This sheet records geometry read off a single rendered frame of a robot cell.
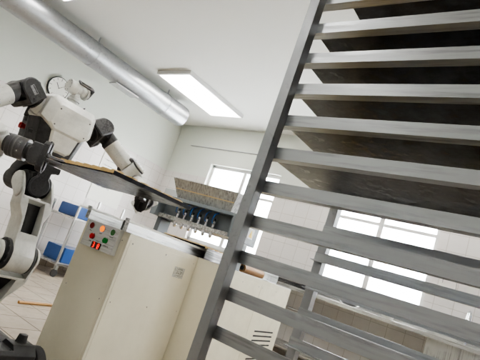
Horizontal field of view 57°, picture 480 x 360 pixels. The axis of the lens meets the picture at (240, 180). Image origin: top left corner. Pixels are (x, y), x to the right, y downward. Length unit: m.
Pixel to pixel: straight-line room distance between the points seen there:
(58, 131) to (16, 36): 4.38
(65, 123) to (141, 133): 5.39
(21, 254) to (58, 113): 0.66
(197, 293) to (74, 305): 0.77
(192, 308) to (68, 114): 1.40
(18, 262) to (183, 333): 1.18
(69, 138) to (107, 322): 0.95
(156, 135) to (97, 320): 5.69
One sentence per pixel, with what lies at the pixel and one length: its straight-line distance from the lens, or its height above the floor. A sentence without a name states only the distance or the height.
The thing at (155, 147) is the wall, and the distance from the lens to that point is 7.82.
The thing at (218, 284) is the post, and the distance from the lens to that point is 1.05.
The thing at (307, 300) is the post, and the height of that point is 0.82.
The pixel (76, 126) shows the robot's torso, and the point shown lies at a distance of 2.29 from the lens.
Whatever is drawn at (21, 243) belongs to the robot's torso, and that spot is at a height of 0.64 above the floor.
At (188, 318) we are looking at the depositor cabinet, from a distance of 2.91.
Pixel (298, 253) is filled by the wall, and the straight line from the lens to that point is 6.02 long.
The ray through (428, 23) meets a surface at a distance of 1.13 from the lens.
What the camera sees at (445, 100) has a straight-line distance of 1.03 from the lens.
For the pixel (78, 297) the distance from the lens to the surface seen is 2.52.
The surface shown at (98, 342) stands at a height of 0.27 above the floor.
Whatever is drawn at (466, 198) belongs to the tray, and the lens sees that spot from 1.03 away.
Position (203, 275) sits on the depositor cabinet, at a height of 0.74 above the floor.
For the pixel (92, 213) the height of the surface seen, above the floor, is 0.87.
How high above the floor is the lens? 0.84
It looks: 11 degrees up
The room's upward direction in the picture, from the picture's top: 19 degrees clockwise
